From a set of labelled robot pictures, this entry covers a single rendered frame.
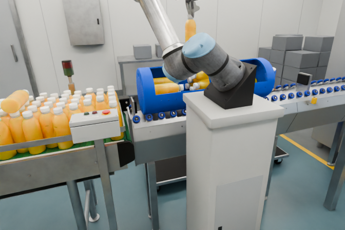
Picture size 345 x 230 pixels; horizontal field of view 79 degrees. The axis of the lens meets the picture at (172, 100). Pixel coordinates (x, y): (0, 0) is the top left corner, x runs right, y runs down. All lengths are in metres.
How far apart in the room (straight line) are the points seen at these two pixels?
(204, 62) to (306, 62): 3.74
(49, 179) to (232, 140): 0.90
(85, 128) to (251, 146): 0.70
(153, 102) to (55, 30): 3.66
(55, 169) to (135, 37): 3.67
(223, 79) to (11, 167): 1.02
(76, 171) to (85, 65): 3.56
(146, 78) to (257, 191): 0.78
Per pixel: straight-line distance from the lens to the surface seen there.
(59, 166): 1.21
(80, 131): 0.98
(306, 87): 1.93
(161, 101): 1.18
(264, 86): 1.49
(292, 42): 4.71
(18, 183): 1.29
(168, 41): 0.91
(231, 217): 1.14
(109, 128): 0.97
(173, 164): 2.19
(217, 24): 5.09
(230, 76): 0.85
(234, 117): 0.80
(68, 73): 1.59
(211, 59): 0.80
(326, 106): 2.00
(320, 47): 4.66
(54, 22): 4.62
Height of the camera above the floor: 1.47
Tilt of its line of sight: 20 degrees down
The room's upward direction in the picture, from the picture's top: 2 degrees counter-clockwise
